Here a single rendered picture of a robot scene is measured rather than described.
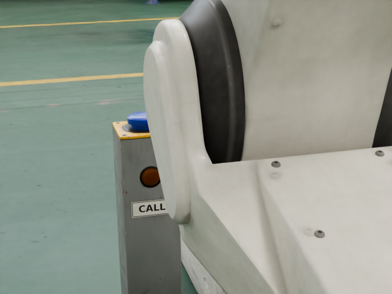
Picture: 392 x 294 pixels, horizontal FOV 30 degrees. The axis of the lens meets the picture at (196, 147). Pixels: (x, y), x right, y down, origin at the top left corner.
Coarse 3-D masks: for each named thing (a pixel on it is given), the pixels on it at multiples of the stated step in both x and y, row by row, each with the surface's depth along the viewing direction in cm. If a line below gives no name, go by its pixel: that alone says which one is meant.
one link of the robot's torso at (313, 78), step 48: (240, 0) 48; (288, 0) 43; (336, 0) 44; (384, 0) 45; (192, 48) 51; (240, 48) 49; (288, 48) 47; (336, 48) 48; (384, 48) 49; (240, 96) 49; (288, 96) 49; (336, 96) 50; (384, 96) 52; (240, 144) 51; (288, 144) 52; (336, 144) 53; (384, 144) 54
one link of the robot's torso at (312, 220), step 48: (144, 96) 58; (192, 96) 50; (192, 144) 50; (192, 192) 49; (240, 192) 48; (288, 192) 46; (336, 192) 46; (384, 192) 46; (192, 240) 52; (240, 240) 46; (288, 240) 44; (336, 240) 42; (384, 240) 42; (240, 288) 49; (288, 288) 45; (336, 288) 39; (384, 288) 39
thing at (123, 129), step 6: (114, 126) 90; (120, 126) 90; (126, 126) 89; (120, 132) 87; (126, 132) 87; (132, 132) 87; (138, 132) 87; (144, 132) 87; (120, 138) 85; (126, 138) 85; (132, 138) 86
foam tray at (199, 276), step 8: (184, 248) 120; (184, 256) 121; (192, 256) 114; (184, 264) 121; (192, 264) 115; (200, 264) 109; (192, 272) 115; (200, 272) 110; (192, 280) 116; (200, 280) 110; (208, 280) 105; (200, 288) 111; (208, 288) 107; (216, 288) 101
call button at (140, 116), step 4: (136, 112) 90; (140, 112) 90; (144, 112) 90; (128, 116) 88; (132, 116) 88; (136, 116) 88; (140, 116) 88; (144, 116) 88; (128, 120) 88; (132, 120) 87; (136, 120) 87; (140, 120) 87; (144, 120) 87; (132, 124) 87; (136, 124) 87; (140, 124) 87; (144, 124) 87; (132, 128) 88; (136, 128) 88; (140, 128) 88; (144, 128) 88; (148, 128) 88
